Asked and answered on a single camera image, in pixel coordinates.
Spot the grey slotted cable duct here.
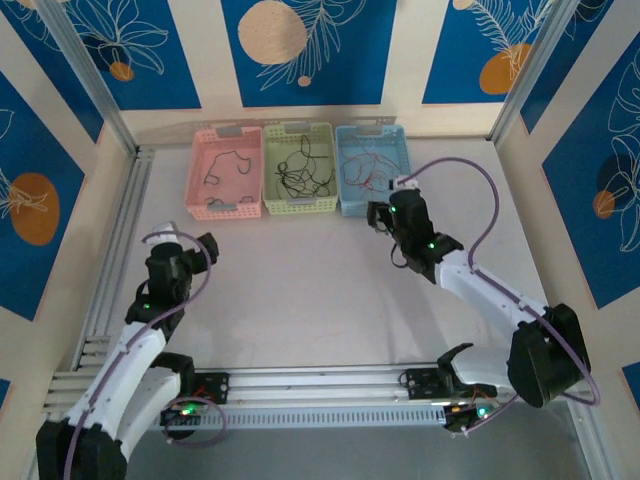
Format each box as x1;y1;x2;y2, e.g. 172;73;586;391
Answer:
44;402;451;432

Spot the aluminium side rail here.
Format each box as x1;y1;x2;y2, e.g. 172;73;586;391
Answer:
74;146;157;371
567;399;604;480

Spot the green plastic basket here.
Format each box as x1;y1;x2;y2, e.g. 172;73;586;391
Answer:
261;122;339;216

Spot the grey metal panel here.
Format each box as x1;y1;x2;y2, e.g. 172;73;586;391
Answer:
124;399;601;480

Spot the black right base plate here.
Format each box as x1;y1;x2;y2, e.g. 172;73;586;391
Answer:
402;367;499;401

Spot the base circuit board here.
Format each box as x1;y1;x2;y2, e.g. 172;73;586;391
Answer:
443;402;496;435
159;402;206;429

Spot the left base circuit board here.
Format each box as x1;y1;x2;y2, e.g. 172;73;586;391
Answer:
159;402;206;429

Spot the right base circuit board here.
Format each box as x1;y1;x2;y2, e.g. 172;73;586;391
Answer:
443;402;496;435

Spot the thin red wire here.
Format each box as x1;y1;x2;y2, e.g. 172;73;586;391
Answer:
344;154;396;194

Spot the pink plastic basket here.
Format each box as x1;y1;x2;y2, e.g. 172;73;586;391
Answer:
184;125;265;222

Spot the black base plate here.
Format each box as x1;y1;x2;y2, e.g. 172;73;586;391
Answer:
192;372;231;405
402;367;499;401

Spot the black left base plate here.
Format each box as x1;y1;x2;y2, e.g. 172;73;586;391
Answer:
192;372;231;405

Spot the aluminium frame post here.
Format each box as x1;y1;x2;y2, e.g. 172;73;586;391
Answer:
491;0;584;147
37;0;140;156

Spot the blue plastic basket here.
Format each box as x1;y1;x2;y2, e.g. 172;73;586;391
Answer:
333;123;418;218

